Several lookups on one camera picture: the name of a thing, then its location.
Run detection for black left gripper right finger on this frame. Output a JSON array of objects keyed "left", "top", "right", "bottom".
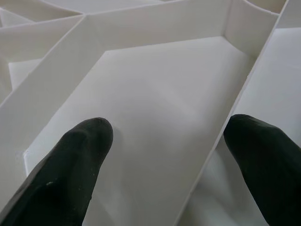
[{"left": 222, "top": 113, "right": 301, "bottom": 226}]

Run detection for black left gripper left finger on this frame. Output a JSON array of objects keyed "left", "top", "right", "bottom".
[{"left": 0, "top": 116, "right": 114, "bottom": 226}]

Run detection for white plastic table top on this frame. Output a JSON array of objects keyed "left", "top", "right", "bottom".
[{"left": 0, "top": 0, "right": 301, "bottom": 226}]

